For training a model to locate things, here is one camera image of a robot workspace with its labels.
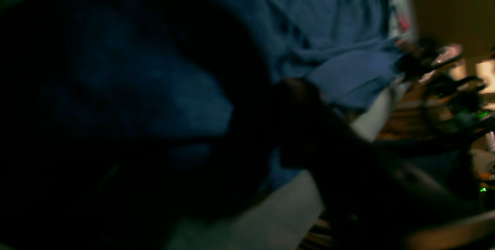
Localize blue t-shirt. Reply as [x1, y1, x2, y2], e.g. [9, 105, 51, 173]
[1, 0, 405, 250]

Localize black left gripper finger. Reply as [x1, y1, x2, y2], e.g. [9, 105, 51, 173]
[277, 79, 494, 250]

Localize teal table cloth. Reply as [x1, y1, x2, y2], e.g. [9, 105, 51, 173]
[166, 84, 410, 250]

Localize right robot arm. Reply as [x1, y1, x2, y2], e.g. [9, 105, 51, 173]
[396, 39, 494, 142]

